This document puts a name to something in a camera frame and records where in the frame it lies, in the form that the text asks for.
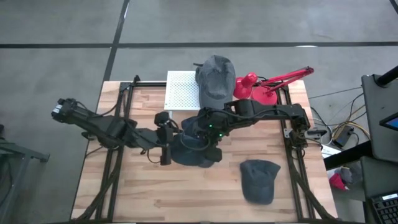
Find grey side desk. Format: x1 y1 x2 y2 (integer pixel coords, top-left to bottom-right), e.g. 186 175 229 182
361 73 398 163

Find grey cloth item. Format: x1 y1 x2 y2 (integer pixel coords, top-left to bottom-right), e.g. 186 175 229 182
340 166 354 185

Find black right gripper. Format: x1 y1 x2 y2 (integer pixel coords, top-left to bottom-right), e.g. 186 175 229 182
192 119 223 163

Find black keyboard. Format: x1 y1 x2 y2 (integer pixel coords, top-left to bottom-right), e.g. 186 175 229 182
371 192 398 224

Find black pole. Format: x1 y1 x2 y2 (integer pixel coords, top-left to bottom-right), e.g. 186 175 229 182
374 65 398 88

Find grey keyboard shelf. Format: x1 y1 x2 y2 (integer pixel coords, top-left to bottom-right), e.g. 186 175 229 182
362 155 398 198

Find white perforated metal shelf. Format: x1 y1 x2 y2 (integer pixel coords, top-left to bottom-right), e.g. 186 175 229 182
164 70 202 112

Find yellow and black floor cables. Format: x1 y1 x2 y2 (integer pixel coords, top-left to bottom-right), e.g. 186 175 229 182
309 86 371 141

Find grey metal cart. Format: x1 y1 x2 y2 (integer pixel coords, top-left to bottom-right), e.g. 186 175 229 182
0 124 50 224

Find grey baseball cap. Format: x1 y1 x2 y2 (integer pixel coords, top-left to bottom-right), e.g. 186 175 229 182
195 55 236 110

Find black power box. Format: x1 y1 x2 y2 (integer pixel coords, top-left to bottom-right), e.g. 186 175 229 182
331 125 355 149

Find red cloth item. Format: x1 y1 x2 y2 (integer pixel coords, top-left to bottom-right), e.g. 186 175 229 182
328 172 348 191

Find red desk lamp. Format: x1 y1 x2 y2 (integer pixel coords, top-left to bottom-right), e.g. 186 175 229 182
233 65 315 106

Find black aluminium extrusion frame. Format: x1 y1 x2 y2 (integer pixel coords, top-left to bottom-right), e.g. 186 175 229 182
72 75 167 222
275 83 340 223

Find tablet with blue screen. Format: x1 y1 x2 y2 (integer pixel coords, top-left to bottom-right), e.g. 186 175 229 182
379 111 398 131

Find black desk base bar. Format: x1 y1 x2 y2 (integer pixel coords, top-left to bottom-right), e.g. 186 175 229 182
323 140 373 171

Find white paper sheet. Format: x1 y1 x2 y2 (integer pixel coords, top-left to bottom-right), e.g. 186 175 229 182
320 144 342 159

